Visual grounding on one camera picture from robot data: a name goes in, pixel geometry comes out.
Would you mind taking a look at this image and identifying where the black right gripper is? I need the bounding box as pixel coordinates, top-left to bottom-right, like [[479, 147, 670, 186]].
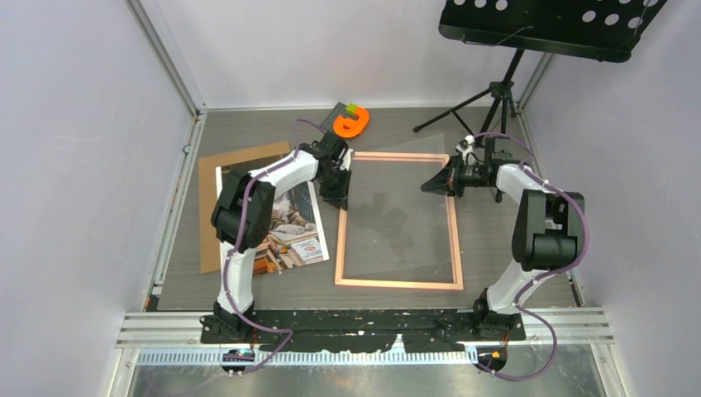
[[420, 153, 490, 199]]

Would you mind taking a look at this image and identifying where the pink wooden picture frame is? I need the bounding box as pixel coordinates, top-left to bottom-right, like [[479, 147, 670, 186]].
[[334, 151, 464, 290]]

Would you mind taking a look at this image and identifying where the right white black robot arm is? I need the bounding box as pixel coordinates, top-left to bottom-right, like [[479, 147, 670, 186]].
[[421, 133, 585, 340]]

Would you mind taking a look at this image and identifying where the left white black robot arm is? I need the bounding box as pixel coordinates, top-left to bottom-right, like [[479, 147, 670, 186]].
[[211, 132, 352, 342]]

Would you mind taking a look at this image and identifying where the cat and books photo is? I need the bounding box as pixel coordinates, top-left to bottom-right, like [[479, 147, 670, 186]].
[[215, 164, 331, 276]]

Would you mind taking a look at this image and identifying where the grey building plate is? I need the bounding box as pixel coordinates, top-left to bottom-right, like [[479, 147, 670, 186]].
[[320, 103, 347, 132]]

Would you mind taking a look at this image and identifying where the green toy brick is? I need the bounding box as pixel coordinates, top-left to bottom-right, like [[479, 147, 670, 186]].
[[344, 103, 358, 120]]

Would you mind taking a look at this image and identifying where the brown cardboard backing board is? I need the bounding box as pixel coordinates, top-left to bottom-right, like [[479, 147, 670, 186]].
[[197, 141, 292, 275]]

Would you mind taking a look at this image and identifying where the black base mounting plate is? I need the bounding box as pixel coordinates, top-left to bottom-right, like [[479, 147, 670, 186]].
[[199, 309, 526, 353]]

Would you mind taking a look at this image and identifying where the black music stand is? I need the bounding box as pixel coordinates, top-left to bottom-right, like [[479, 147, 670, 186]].
[[412, 0, 670, 203]]

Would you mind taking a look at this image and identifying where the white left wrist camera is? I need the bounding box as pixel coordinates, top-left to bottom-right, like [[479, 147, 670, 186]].
[[339, 149, 354, 171]]

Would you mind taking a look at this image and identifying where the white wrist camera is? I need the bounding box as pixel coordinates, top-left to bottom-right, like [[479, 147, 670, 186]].
[[455, 135, 478, 165], [339, 149, 354, 171]]

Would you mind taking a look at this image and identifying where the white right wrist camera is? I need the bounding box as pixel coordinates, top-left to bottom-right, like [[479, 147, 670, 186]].
[[455, 135, 478, 165]]

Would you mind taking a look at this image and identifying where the orange plastic ring piece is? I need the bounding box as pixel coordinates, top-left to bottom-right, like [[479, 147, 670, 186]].
[[332, 107, 370, 140]]

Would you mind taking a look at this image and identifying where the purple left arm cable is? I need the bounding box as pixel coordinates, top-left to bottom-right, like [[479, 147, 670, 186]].
[[222, 117, 330, 376]]

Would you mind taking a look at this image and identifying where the aluminium rail front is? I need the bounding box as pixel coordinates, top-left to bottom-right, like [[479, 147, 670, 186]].
[[117, 308, 614, 366]]

